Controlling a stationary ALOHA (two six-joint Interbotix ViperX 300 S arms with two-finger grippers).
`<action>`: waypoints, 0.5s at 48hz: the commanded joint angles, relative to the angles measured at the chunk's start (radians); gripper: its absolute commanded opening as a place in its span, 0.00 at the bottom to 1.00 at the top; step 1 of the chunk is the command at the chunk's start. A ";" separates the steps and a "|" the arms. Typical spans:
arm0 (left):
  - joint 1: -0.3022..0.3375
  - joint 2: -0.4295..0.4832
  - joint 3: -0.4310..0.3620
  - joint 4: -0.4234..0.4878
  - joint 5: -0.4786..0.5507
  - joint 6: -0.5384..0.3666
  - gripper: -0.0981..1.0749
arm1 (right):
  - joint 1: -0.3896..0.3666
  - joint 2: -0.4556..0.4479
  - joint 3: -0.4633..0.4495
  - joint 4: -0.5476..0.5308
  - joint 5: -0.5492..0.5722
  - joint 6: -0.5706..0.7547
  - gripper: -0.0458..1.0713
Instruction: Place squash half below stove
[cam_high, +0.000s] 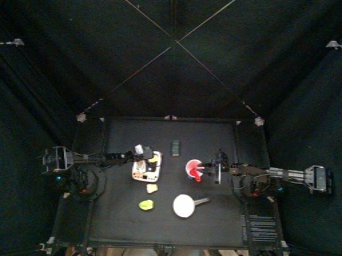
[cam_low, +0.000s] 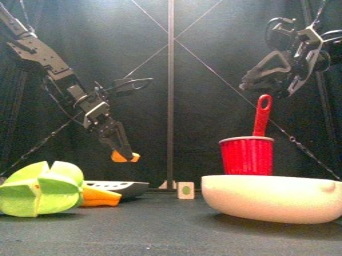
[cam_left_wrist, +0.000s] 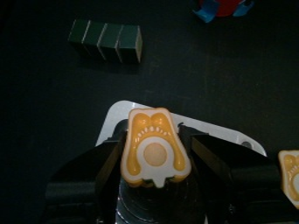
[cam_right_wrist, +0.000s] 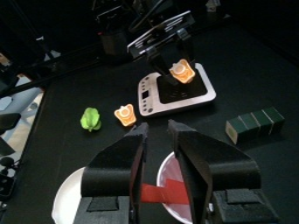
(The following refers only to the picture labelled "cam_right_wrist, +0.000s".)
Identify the green pepper toy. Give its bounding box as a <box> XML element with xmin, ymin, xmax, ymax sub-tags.
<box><xmin>79</xmin><ymin>107</ymin><xmax>103</xmax><ymax>133</ymax></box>

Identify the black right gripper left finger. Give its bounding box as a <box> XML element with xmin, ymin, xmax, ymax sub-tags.
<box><xmin>72</xmin><ymin>122</ymin><xmax>151</xmax><ymax>224</ymax></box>

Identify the red strip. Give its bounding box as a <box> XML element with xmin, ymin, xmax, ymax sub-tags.
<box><xmin>139</xmin><ymin>178</ymin><xmax>191</xmax><ymax>206</ymax></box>

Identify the orange white small block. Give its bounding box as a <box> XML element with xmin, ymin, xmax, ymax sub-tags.
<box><xmin>113</xmin><ymin>103</ymin><xmax>137</xmax><ymax>128</ymax></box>

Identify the white plate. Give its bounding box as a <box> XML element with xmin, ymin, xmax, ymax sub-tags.
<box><xmin>51</xmin><ymin>166</ymin><xmax>88</xmax><ymax>224</ymax></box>

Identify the orange toy squash half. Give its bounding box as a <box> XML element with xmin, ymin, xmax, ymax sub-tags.
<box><xmin>168</xmin><ymin>58</ymin><xmax>197</xmax><ymax>85</ymax></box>

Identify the white bowl pink inside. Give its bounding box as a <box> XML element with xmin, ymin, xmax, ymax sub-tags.
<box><xmin>155</xmin><ymin>150</ymin><xmax>196</xmax><ymax>224</ymax></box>

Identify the black frame bar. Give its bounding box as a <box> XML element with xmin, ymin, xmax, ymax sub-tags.
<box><xmin>0</xmin><ymin>43</ymin><xmax>117</xmax><ymax>97</ymax></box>

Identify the white toy stove black top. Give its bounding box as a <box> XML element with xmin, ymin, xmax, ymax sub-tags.
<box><xmin>136</xmin><ymin>62</ymin><xmax>219</xmax><ymax>118</ymax></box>

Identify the black chair seat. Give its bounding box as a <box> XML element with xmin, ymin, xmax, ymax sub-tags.
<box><xmin>0</xmin><ymin>112</ymin><xmax>23</xmax><ymax>133</ymax></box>

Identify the dark green striped block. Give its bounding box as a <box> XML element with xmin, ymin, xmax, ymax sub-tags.
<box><xmin>224</xmin><ymin>106</ymin><xmax>286</xmax><ymax>145</ymax></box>

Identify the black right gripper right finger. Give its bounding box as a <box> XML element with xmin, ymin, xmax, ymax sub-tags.
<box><xmin>167</xmin><ymin>119</ymin><xmax>280</xmax><ymax>224</ymax></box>

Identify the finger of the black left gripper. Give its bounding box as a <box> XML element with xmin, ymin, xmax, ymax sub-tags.
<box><xmin>145</xmin><ymin>52</ymin><xmax>181</xmax><ymax>87</ymax></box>
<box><xmin>175</xmin><ymin>28</ymin><xmax>196</xmax><ymax>67</ymax></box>

